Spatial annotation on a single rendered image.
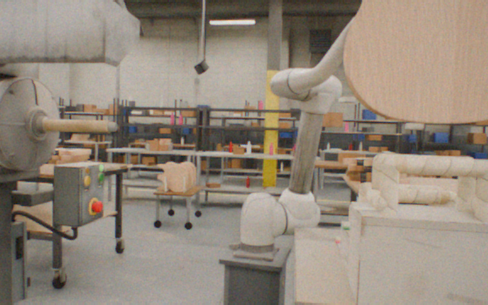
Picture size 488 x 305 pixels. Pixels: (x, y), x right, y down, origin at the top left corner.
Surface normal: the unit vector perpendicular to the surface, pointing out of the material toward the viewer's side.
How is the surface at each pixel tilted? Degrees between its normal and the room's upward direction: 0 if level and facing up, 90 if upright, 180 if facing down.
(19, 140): 94
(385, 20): 91
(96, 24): 90
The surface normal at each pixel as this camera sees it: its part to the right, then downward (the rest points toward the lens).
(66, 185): -0.15, 0.04
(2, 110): 0.80, -0.06
